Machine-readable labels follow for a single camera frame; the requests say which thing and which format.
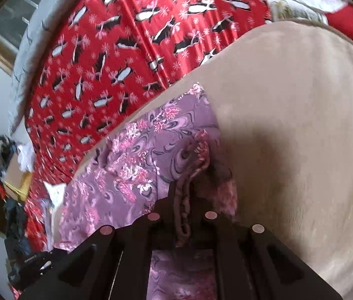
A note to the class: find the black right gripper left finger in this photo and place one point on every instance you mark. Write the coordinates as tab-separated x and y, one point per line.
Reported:
113	263

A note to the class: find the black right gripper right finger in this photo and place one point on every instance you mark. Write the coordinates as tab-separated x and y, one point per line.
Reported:
250	264

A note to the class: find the purple floral cloth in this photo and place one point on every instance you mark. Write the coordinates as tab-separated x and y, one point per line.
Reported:
138	174

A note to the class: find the pile of dark clothes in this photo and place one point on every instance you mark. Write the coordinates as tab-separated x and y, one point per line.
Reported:
16	243

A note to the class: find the brown cardboard box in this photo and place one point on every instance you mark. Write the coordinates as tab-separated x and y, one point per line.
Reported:
16	182

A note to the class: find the white plastic bag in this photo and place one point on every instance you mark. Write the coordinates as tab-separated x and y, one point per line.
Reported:
26	157

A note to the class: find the beige fleece blanket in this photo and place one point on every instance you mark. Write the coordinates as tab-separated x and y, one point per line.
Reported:
280	103

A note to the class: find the red penguin print quilt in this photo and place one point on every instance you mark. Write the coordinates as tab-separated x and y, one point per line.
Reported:
107	59

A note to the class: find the window with metal grille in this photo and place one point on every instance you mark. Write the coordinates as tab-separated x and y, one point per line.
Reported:
15	16

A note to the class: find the grey pillow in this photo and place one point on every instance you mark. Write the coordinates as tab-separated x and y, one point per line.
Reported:
38	34

